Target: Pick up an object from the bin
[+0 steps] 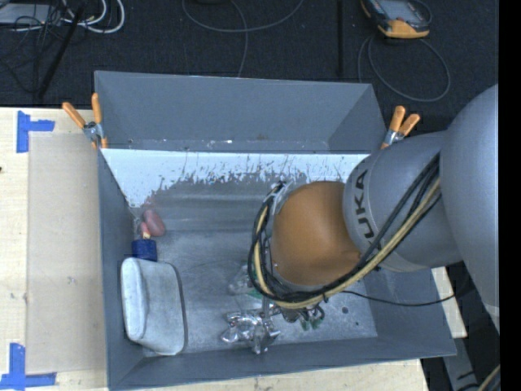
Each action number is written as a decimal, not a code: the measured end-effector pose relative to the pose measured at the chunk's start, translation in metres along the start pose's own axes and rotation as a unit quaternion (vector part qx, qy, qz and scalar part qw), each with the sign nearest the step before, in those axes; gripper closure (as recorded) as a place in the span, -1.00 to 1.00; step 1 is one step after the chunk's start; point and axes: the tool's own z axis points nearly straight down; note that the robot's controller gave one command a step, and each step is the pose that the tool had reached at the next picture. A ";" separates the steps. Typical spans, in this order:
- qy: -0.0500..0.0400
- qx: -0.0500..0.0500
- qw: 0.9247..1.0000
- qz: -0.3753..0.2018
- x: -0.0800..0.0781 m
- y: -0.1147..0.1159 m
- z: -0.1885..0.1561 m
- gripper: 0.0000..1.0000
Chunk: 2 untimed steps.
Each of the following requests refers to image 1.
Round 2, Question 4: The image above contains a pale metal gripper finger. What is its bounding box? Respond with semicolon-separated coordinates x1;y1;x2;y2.
221;310;272;344
226;264;255;297

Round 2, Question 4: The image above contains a grey metal bin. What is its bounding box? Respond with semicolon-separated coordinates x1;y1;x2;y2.
93;70;458;390

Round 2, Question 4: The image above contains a white spray bottle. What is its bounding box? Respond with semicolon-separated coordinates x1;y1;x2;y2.
120;208;189;357

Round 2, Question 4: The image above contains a pale flat board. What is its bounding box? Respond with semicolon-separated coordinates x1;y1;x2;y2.
24;131;107;376

